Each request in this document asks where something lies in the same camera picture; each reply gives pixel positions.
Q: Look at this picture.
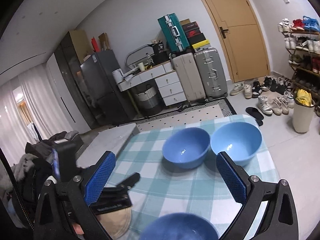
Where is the dark blue bowl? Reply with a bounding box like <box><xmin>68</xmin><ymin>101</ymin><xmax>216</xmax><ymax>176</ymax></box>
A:
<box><xmin>162</xmin><ymin>127</ymin><xmax>210</xmax><ymax>169</ymax></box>
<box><xmin>139</xmin><ymin>213</ymin><xmax>219</xmax><ymax>239</ymax></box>

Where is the light blue bowl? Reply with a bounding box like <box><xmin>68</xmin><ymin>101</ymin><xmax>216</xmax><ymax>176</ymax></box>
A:
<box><xmin>210</xmin><ymin>122</ymin><xmax>263</xmax><ymax>166</ymax></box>

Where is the teal checkered tablecloth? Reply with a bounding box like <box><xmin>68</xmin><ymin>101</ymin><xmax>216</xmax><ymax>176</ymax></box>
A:
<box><xmin>100</xmin><ymin>114</ymin><xmax>281</xmax><ymax>240</ymax></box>

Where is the grey side table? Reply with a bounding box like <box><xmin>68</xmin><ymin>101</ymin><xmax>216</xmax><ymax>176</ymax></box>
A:
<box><xmin>76</xmin><ymin>123</ymin><xmax>139</xmax><ymax>168</ymax></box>

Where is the dark grey refrigerator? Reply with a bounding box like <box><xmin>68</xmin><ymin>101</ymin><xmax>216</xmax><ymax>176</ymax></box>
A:
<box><xmin>80</xmin><ymin>50</ymin><xmax>137</xmax><ymax>125</ymax></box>

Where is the striped laundry basket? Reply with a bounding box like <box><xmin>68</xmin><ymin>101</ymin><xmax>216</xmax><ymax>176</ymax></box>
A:
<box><xmin>135</xmin><ymin>85</ymin><xmax>162</xmax><ymax>116</ymax></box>

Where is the black slipper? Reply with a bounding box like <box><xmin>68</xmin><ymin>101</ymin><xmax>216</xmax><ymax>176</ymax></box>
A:
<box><xmin>245</xmin><ymin>107</ymin><xmax>264</xmax><ymax>121</ymax></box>

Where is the white bin with yellow bag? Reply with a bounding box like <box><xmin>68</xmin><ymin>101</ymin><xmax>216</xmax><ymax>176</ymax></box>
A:
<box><xmin>292</xmin><ymin>88</ymin><xmax>315</xmax><ymax>133</ymax></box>

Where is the patterned floor rug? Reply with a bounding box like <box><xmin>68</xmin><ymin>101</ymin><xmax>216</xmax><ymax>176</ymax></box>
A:
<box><xmin>128</xmin><ymin>98</ymin><xmax>236</xmax><ymax>132</ymax></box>

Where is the white drawer desk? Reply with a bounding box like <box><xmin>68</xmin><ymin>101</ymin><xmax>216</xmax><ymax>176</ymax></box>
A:
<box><xmin>118</xmin><ymin>61</ymin><xmax>187</xmax><ymax>106</ymax></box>

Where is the oval mirror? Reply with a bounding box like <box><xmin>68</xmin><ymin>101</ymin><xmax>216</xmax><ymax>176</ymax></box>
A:
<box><xmin>125</xmin><ymin>44</ymin><xmax>153</xmax><ymax>68</ymax></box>

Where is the silver aluminium suitcase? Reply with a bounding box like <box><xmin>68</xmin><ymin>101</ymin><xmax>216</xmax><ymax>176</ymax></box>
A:
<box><xmin>194</xmin><ymin>48</ymin><xmax>228</xmax><ymax>98</ymax></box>

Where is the beige suitcase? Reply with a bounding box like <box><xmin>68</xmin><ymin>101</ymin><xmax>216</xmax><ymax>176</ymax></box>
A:
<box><xmin>172</xmin><ymin>53</ymin><xmax>206</xmax><ymax>102</ymax></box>

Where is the teal hard suitcase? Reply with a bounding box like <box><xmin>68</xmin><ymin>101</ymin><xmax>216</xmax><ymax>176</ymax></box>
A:
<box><xmin>158</xmin><ymin>13</ymin><xmax>189</xmax><ymax>53</ymax></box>

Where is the stack of shoe boxes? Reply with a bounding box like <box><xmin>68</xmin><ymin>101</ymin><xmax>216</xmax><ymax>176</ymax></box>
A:
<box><xmin>180</xmin><ymin>19</ymin><xmax>210</xmax><ymax>52</ymax></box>

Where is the wooden shoe rack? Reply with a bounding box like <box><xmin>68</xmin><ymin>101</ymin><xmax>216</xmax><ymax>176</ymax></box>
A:
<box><xmin>277</xmin><ymin>16</ymin><xmax>319</xmax><ymax>115</ymax></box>

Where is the wooden door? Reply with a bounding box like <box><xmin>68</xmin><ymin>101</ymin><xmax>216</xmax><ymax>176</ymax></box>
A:
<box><xmin>202</xmin><ymin>0</ymin><xmax>270</xmax><ymax>82</ymax></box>

